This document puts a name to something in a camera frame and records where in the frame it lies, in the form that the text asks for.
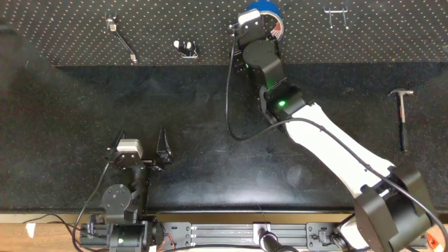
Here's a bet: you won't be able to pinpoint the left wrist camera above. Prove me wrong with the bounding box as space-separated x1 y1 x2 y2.
115 139 144 158

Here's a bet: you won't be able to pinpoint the orange plastic object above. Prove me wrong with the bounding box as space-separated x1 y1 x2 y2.
426 234 442 252

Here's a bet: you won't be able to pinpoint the black and white pliers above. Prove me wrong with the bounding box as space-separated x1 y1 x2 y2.
172 39 200 60

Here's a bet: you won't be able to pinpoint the wrench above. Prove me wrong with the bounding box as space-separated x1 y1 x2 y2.
106 13 139 66

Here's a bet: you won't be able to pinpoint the thin black wire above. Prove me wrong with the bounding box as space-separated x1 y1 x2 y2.
22 213 78 239

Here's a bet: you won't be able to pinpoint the hammer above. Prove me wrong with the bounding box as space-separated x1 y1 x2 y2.
387 87 414 153

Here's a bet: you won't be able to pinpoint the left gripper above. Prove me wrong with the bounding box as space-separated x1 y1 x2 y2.
106 126 174 172

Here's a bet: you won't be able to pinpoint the mounting rail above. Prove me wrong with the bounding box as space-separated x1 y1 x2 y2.
79 213 354 252

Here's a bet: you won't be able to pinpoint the black cable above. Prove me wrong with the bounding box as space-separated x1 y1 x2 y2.
225 31 448 252
71 162 111 252

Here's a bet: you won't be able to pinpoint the roll of blue tape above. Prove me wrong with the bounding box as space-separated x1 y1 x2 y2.
246 0 285 42

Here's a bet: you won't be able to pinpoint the black pegboard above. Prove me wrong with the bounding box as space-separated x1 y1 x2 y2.
0 0 448 67

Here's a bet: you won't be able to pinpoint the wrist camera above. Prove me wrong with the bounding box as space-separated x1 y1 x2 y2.
115 139 144 158
237 8 262 27

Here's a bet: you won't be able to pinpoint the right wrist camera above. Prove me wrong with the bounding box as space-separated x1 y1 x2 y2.
237 8 262 27

